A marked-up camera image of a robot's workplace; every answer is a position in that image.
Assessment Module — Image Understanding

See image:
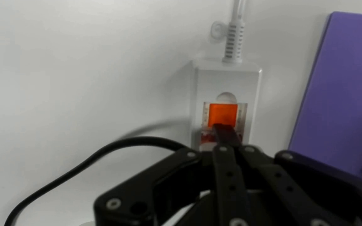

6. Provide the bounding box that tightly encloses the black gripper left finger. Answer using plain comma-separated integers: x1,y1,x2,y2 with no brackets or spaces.
93,123,250,226

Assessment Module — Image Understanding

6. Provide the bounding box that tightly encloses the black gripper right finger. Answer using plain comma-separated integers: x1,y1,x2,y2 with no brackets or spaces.
227,123,362,226

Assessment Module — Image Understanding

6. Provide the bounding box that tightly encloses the orange rocker switch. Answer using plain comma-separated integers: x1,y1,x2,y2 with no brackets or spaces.
201,99,250,148

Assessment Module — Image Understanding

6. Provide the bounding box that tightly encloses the purple mat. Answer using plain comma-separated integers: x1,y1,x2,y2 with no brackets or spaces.
287,11,362,188

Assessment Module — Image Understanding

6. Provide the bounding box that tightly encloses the white power strip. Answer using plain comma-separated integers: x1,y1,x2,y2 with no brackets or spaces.
189,58,263,153

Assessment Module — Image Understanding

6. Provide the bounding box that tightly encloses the black power cable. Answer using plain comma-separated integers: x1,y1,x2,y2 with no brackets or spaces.
3,136,191,226

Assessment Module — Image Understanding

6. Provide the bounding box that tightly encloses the white power strip cord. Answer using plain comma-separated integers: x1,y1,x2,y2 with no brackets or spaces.
209,0,250,65

